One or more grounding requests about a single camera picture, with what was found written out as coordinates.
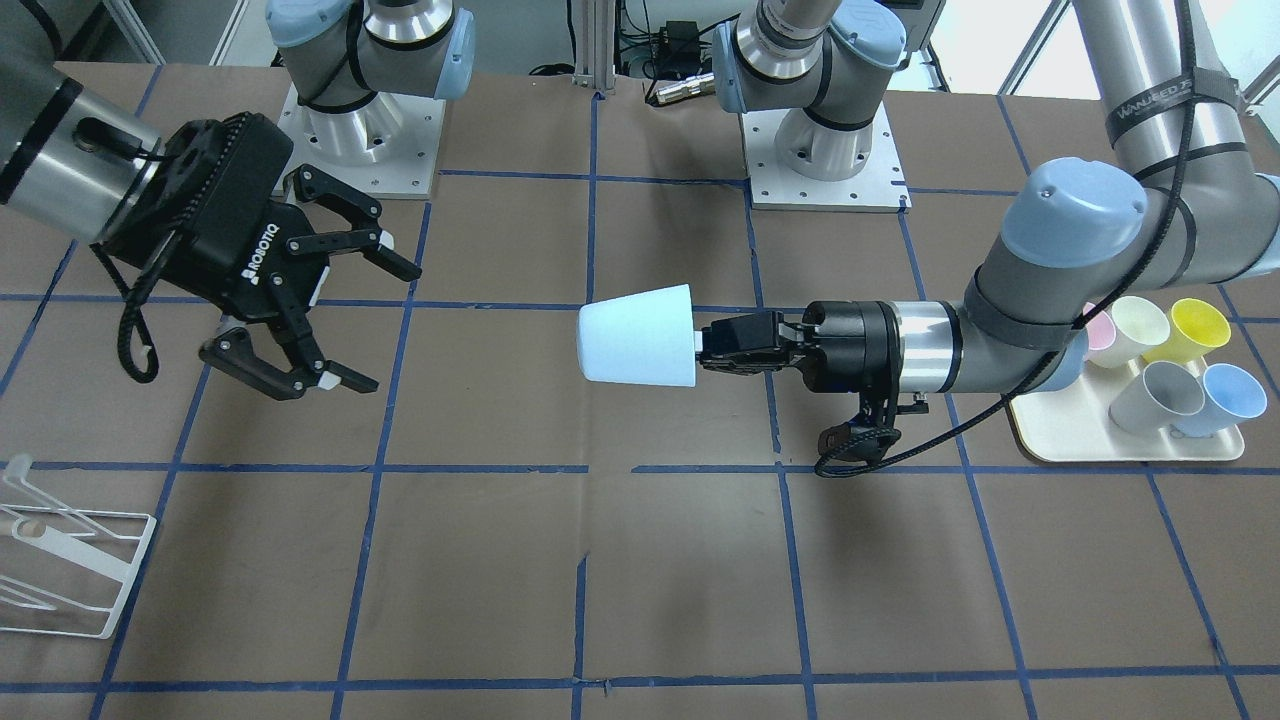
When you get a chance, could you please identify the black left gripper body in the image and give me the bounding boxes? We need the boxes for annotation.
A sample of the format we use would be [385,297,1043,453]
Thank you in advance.
[800,301,901,393]

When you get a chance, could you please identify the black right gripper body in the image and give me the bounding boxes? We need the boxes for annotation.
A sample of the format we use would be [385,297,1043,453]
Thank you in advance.
[104,111,328,323]

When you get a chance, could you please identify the light blue plastic cup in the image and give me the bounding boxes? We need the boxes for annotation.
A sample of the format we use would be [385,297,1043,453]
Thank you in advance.
[577,284,701,387]

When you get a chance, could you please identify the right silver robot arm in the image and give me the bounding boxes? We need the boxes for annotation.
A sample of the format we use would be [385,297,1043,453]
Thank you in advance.
[1,1,476,400]

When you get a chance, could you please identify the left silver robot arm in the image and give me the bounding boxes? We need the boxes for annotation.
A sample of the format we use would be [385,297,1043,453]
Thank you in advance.
[696,1,1277,398]

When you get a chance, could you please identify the pink plastic cup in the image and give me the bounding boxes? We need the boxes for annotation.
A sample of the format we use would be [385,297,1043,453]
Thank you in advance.
[1085,310,1117,361]

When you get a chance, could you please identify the cream plastic cup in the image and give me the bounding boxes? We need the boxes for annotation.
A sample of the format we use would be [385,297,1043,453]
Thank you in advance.
[1089,296,1170,368]

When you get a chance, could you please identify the grey plastic cup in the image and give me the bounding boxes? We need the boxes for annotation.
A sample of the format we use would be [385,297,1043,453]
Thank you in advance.
[1108,361,1204,436]

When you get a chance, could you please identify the yellow plastic cup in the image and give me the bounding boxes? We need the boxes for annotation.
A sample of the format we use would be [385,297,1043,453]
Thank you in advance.
[1140,299,1233,364]

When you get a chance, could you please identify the white plastic tray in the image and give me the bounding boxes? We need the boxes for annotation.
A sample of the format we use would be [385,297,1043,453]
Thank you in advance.
[1011,375,1245,462]

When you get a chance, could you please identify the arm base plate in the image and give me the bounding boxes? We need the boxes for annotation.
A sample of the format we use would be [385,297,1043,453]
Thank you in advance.
[276,87,445,200]
[740,106,911,213]

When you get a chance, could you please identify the white wire cup rack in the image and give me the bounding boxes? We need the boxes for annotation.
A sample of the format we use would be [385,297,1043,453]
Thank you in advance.
[1,454,157,639]

